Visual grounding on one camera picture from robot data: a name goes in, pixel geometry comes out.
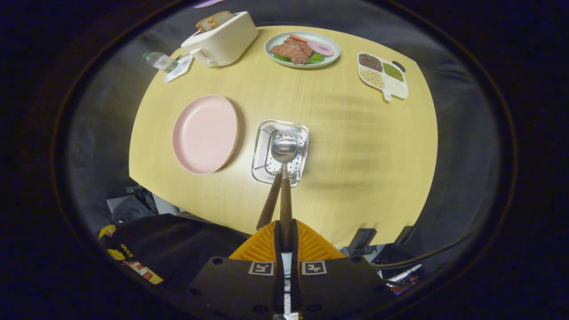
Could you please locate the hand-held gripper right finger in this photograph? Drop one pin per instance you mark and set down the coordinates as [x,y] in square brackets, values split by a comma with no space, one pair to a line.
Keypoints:
[294,238]

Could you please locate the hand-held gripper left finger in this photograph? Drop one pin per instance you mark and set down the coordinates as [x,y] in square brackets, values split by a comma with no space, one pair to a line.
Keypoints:
[277,238]

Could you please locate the black table support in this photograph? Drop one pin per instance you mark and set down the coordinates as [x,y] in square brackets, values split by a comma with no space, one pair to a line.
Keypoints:
[404,234]
[362,240]

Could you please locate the metal drainer basket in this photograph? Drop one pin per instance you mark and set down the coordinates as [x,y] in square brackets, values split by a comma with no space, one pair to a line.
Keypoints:
[266,146]

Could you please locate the pink plate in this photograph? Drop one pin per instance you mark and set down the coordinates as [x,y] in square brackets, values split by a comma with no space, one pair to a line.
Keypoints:
[204,133]

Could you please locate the pale yellow beans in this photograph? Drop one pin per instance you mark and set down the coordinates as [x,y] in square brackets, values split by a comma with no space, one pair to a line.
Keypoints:
[372,78]

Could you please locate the white divided dish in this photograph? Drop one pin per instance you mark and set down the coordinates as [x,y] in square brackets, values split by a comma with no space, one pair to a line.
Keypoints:
[398,91]

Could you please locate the green lettuce leaf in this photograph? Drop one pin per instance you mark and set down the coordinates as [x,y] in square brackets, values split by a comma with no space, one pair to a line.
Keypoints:
[316,58]

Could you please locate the brown meat slices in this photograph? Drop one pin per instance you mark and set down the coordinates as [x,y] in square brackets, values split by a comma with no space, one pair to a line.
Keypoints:
[291,51]

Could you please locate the pink ham slice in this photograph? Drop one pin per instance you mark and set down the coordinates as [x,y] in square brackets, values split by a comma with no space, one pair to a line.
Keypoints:
[321,48]

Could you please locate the dark brown beans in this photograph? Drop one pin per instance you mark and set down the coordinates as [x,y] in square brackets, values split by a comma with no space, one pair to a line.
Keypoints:
[370,62]

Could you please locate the white coaster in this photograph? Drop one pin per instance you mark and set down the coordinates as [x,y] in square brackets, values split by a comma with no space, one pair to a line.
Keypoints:
[180,71]

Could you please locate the green beans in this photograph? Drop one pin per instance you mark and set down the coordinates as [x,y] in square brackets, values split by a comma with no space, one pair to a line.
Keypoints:
[393,72]

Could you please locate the pale green food plate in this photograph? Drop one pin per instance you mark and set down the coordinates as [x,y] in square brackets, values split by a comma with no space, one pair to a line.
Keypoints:
[272,42]

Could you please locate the orange carrot slice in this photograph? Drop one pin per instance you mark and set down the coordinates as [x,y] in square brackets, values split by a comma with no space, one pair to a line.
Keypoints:
[298,37]

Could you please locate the small black object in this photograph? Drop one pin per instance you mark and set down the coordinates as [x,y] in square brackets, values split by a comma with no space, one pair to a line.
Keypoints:
[399,66]

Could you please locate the white toaster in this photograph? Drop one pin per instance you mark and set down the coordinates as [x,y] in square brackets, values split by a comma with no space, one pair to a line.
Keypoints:
[226,40]

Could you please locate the black backdrop cloth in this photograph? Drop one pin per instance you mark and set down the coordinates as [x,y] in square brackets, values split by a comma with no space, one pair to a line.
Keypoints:
[462,111]

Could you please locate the clear plastic water bottle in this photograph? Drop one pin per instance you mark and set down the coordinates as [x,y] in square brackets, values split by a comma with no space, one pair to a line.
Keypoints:
[159,61]

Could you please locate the toast bread slice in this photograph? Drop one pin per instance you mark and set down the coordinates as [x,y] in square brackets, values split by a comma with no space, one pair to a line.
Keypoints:
[204,23]
[221,18]

